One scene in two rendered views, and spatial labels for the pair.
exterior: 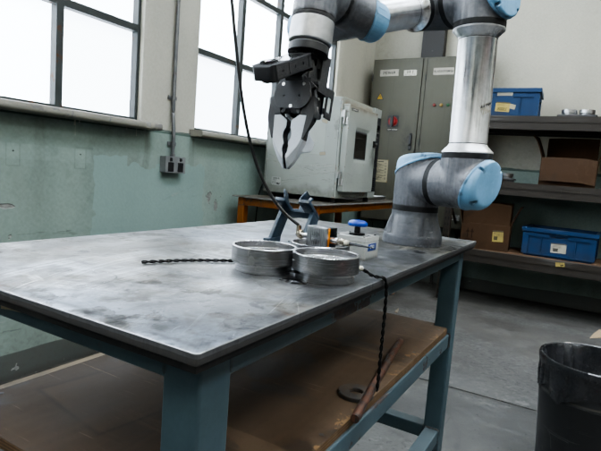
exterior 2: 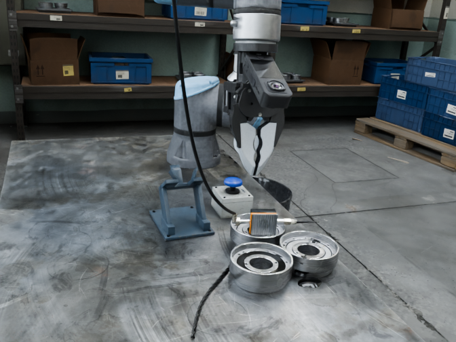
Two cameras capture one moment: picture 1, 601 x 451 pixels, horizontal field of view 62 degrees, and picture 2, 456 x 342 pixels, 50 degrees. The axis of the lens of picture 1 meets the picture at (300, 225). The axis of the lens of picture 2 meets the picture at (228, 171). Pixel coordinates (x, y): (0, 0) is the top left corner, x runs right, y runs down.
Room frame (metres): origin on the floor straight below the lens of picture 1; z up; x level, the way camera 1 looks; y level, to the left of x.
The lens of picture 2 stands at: (0.40, 0.65, 1.25)
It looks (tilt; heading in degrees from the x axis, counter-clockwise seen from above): 20 degrees down; 309
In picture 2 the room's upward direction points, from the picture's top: 4 degrees clockwise
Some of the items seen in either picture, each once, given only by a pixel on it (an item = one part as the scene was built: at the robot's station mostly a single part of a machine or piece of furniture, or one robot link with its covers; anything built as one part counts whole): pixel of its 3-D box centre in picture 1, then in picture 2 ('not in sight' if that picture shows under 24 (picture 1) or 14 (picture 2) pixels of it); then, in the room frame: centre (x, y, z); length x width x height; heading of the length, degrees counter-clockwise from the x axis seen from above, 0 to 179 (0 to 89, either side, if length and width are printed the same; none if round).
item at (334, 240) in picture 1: (333, 240); (275, 220); (0.86, -0.06, 0.85); 0.17 x 0.02 x 0.04; 48
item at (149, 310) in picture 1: (279, 249); (153, 224); (1.09, 0.04, 0.79); 1.20 x 0.60 x 0.02; 150
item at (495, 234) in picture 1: (488, 225); (53, 58); (4.14, -1.56, 0.64); 0.49 x 0.40 x 0.37; 65
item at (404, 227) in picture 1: (413, 224); (194, 142); (1.30, -0.29, 0.85); 0.15 x 0.15 x 0.10
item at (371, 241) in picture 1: (357, 244); (231, 199); (1.02, -0.12, 0.82); 0.08 x 0.07 x 0.05; 150
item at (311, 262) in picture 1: (325, 266); (307, 254); (0.77, -0.04, 0.82); 0.10 x 0.10 x 0.04
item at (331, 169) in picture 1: (327, 151); not in sight; (3.46, -0.15, 1.10); 0.62 x 0.61 x 0.65; 150
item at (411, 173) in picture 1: (419, 179); (198, 102); (1.30, -0.30, 0.97); 0.13 x 0.12 x 0.14; 38
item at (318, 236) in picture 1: (317, 238); (262, 222); (0.87, -0.03, 0.85); 0.05 x 0.02 x 0.04; 48
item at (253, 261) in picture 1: (264, 257); (260, 267); (0.80, 0.06, 0.82); 0.10 x 0.10 x 0.04
